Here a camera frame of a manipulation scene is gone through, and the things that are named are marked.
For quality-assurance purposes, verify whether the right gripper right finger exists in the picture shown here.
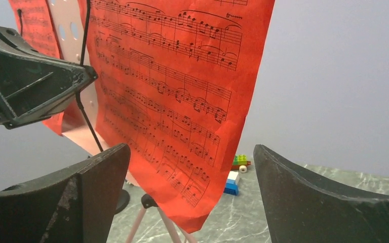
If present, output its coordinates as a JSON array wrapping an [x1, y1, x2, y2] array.
[[254, 144, 389, 242]]

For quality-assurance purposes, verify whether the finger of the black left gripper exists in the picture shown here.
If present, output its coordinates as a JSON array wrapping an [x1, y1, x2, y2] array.
[[0, 27, 98, 129]]

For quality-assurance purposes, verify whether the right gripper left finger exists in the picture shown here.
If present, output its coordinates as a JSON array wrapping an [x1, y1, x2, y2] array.
[[0, 144, 131, 242]]

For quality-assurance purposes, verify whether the black microphone stand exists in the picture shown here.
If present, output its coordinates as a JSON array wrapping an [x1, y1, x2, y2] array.
[[115, 189, 130, 215]]

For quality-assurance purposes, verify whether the red sheet music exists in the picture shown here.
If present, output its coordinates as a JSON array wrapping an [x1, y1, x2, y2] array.
[[80, 1, 274, 233], [8, 0, 85, 137]]

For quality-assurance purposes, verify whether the pink music stand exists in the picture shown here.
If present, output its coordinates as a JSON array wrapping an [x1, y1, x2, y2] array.
[[48, 1, 197, 242]]

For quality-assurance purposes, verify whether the blue white toy brick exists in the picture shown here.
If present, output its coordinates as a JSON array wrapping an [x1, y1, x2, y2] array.
[[223, 171, 240, 196]]

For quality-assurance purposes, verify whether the colourful brick toy car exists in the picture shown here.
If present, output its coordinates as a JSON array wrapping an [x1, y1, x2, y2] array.
[[231, 154, 251, 173]]

